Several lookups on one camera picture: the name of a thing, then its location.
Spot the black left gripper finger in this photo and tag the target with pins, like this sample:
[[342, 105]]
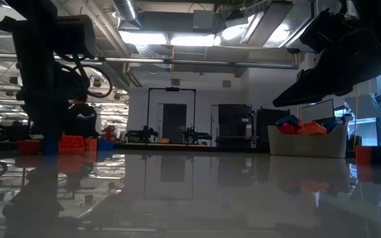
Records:
[[50, 122]]

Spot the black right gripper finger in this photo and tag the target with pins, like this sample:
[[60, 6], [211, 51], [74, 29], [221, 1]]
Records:
[[304, 94]]

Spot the small red block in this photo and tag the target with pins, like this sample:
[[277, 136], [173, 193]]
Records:
[[28, 147]]

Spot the large red block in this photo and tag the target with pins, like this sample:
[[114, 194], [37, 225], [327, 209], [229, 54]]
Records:
[[288, 129]]

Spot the small orange block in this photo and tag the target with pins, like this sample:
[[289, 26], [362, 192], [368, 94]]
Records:
[[91, 144], [363, 155]]

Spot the medium blue block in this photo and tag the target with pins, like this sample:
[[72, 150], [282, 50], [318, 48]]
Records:
[[105, 145]]

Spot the small black robot arm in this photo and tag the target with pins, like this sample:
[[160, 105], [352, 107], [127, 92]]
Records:
[[142, 134], [195, 135]]

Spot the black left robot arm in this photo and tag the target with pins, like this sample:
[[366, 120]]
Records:
[[31, 26]]

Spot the grey monitor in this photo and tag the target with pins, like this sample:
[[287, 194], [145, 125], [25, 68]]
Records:
[[317, 110]]

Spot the medium orange block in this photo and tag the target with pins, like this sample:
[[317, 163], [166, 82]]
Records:
[[71, 144]]

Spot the dark rounded chair back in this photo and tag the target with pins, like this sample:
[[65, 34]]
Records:
[[82, 120]]

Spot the dark cabinet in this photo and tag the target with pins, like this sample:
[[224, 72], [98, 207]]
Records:
[[273, 125]]

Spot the clear plastic bin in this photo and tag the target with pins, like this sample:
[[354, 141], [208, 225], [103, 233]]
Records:
[[309, 145]]

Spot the black cabinet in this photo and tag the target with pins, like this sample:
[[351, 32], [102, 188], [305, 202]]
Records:
[[235, 124]]

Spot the ceiling light panel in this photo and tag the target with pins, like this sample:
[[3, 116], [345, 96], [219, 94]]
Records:
[[192, 40], [144, 38]]

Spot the long ceiling pipe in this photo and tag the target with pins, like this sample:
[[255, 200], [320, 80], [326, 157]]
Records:
[[194, 61]]

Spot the grey ceiling unit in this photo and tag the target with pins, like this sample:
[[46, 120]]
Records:
[[203, 20]]

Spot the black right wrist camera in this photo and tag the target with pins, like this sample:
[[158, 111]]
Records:
[[317, 28]]

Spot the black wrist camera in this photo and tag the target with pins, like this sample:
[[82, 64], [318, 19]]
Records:
[[317, 28], [74, 36]]

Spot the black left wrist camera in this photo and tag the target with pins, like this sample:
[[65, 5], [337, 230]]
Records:
[[74, 36]]

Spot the silver spiral duct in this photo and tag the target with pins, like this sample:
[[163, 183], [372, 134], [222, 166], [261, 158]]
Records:
[[124, 10]]

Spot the black frame rig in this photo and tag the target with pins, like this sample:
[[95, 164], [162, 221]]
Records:
[[171, 89]]

